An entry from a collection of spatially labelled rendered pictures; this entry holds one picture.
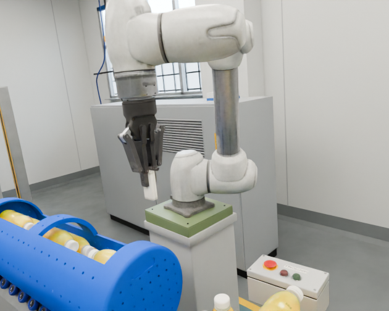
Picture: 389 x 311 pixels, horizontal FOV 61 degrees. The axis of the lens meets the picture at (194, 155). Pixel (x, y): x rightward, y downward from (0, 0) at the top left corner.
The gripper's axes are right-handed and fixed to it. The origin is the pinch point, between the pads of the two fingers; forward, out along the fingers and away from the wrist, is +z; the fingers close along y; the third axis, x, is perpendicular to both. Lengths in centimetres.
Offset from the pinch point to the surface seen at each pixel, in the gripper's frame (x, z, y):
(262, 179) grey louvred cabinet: 67, 62, 184
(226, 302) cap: -14.7, 30.3, 6.7
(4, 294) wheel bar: 73, 49, -13
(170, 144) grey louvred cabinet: 145, 32, 161
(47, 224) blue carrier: 45.4, 18.1, -4.7
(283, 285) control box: -22.5, 32.3, 22.3
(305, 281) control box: -27.4, 31.2, 25.2
